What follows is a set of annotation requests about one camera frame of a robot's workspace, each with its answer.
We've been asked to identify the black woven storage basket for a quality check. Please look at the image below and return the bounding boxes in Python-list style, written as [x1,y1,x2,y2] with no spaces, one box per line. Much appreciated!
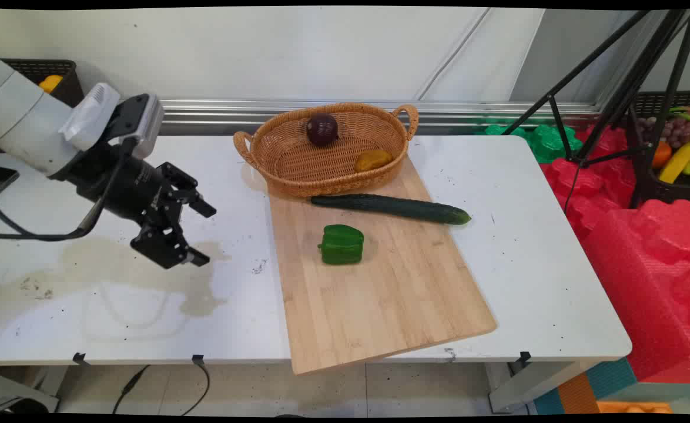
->
[0,58,85,109]

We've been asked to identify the orange fruit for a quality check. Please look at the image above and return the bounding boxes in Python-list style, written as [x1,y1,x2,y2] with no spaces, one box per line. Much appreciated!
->
[651,141,674,170]

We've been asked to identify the aluminium wall rail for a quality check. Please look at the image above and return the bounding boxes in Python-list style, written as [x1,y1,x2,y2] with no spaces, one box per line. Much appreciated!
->
[157,98,603,137]

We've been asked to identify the bamboo cutting board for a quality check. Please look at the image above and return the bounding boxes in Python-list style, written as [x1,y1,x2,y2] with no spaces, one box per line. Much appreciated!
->
[267,154,498,376]

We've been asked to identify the black plastic fruit crate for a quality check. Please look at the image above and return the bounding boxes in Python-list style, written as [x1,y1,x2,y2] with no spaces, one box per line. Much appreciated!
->
[626,90,690,207]

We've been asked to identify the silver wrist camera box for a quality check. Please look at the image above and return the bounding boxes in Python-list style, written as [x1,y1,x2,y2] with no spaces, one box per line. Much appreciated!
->
[106,93,165,160]

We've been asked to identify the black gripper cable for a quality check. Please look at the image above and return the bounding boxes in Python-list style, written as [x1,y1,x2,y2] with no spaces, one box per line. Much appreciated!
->
[0,136,138,243]

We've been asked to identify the green foam mat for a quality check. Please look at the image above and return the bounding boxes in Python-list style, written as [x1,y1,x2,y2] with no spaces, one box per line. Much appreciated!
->
[474,119,584,165]

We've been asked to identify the white table leg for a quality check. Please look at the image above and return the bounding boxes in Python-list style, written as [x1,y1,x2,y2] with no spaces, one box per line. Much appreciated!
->
[485,360,594,414]

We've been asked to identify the yellow bell pepper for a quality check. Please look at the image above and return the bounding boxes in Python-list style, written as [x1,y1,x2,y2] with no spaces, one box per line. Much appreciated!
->
[354,149,394,174]

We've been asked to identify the black smartphone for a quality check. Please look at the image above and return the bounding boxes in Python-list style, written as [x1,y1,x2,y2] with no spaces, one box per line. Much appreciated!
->
[0,166,21,200]

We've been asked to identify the long dark green cucumber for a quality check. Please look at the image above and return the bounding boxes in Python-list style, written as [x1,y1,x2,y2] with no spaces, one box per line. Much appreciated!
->
[310,193,473,226]

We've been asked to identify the black hanging cable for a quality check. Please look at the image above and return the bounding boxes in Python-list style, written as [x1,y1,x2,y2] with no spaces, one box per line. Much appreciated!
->
[112,364,151,415]
[180,358,211,417]

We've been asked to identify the red foam mat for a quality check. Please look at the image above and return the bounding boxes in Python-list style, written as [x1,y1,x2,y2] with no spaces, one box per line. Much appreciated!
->
[540,125,639,239]
[580,199,690,384]

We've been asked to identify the teal and orange floor mat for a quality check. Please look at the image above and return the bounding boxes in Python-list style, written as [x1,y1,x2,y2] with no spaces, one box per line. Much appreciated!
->
[532,357,638,415]

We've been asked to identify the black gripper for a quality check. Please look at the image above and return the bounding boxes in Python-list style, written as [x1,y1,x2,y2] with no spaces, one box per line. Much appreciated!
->
[63,144,217,270]

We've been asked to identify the green bell pepper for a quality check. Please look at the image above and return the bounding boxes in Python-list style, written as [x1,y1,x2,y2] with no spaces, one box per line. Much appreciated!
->
[317,224,366,266]

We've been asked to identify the woven wicker basket with handles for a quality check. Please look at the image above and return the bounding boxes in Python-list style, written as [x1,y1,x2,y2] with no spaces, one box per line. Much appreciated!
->
[233,103,420,199]

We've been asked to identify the purple grape bunch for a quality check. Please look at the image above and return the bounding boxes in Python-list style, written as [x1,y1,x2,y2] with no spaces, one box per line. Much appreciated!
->
[636,116,690,149]

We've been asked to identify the dark red onion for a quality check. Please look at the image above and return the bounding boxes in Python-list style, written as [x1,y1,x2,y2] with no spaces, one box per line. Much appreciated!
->
[306,113,340,147]

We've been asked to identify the white plastic wrist bracket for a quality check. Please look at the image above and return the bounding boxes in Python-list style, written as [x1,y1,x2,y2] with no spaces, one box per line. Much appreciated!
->
[59,82,122,152]

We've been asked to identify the orange foam piece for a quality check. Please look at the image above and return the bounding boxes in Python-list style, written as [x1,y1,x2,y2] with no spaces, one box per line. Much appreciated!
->
[597,401,673,414]

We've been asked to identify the black camera tripod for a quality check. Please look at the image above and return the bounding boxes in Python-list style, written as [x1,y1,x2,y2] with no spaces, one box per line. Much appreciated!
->
[501,9,690,210]

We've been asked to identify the yellow banana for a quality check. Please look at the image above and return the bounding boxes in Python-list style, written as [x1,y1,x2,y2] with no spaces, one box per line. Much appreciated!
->
[658,139,690,184]

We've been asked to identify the grey table leg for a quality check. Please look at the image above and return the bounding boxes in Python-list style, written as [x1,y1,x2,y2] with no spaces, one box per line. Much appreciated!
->
[0,367,61,415]

